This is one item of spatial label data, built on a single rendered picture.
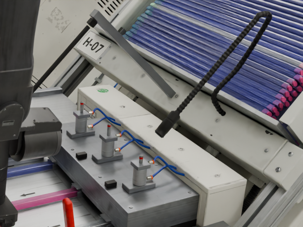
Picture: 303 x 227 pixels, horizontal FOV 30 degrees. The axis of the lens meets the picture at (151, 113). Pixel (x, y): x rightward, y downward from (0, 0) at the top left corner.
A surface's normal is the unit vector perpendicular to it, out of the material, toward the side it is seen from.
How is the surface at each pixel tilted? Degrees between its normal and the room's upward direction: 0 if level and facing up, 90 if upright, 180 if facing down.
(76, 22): 90
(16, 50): 87
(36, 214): 44
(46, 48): 90
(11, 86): 98
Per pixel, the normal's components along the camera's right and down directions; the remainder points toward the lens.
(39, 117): 0.37, -0.82
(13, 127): 0.58, 0.56
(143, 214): 0.52, 0.36
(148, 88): -0.55, -0.54
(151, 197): 0.08, -0.92
